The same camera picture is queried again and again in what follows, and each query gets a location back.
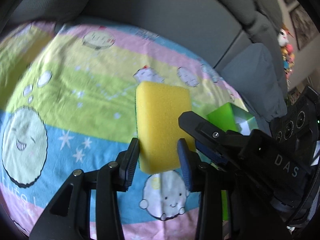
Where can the pink plush toy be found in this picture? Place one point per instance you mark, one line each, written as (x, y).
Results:
(289, 55)

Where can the grey sofa back cushion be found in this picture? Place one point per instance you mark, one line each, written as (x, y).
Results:
(245, 5)

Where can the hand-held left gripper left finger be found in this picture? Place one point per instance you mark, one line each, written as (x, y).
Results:
(131, 170)

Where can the light grey cushion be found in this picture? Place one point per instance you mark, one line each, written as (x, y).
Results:
(257, 85)

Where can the cartoon printed blanket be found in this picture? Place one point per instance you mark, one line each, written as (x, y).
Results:
(75, 80)

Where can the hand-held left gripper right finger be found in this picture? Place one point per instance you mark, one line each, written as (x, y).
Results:
(185, 165)

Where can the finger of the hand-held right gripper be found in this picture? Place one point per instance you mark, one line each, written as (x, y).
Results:
(207, 151)
(207, 132)

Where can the yellow green sponge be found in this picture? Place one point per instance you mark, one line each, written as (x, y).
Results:
(160, 120)

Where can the white plush toy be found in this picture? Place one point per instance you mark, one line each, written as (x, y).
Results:
(283, 37)

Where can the grey sofa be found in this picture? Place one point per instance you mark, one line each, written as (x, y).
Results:
(150, 5)

